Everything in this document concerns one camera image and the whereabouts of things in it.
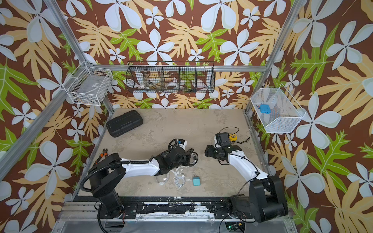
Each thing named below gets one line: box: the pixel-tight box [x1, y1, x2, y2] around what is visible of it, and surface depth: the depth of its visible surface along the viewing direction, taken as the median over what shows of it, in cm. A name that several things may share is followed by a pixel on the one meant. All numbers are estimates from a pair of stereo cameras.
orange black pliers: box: [99, 148, 109, 160], surface depth 97 cm
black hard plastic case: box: [106, 110, 144, 138], surface depth 107 cm
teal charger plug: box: [192, 176, 201, 186], surface depth 84 cm
